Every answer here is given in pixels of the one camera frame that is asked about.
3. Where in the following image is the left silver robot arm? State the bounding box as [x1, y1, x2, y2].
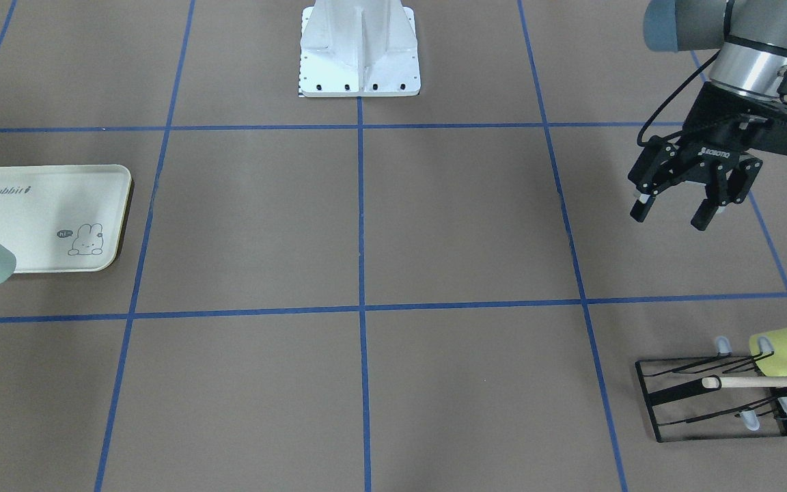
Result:
[628, 1, 787, 231]

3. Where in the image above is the cream rabbit tray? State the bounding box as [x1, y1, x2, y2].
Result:
[0, 164, 133, 274]

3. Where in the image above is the black wire cup rack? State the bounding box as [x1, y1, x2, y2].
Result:
[634, 336, 787, 443]

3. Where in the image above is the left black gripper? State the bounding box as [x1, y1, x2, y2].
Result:
[627, 82, 769, 231]

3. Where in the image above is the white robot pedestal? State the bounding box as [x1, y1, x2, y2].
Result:
[298, 1, 422, 98]

